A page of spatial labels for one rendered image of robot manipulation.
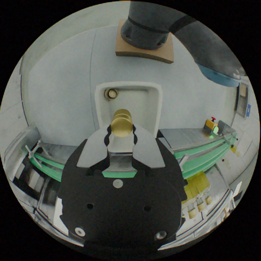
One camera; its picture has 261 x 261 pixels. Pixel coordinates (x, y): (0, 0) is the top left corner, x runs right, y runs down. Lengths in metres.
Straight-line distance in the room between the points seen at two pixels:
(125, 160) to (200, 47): 0.39
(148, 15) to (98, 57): 0.22
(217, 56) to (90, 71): 0.35
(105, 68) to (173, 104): 0.30
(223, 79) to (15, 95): 3.81
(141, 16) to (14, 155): 0.82
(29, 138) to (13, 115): 2.82
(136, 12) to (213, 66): 0.17
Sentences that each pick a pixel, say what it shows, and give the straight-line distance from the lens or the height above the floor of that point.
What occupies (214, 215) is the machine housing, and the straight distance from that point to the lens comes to 0.75.
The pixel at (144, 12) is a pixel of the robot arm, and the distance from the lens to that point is 0.20.
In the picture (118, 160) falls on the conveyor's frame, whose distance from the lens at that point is 0.32.
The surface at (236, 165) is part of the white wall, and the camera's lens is 6.48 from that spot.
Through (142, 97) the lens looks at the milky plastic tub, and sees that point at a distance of 0.26.
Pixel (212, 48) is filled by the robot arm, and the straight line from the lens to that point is 0.17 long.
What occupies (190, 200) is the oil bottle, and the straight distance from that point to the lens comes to 0.37.
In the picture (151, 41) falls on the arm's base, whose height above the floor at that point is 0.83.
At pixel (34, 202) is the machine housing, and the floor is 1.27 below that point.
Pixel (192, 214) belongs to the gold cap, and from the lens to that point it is 0.40.
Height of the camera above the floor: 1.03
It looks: 58 degrees down
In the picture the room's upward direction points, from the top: 175 degrees clockwise
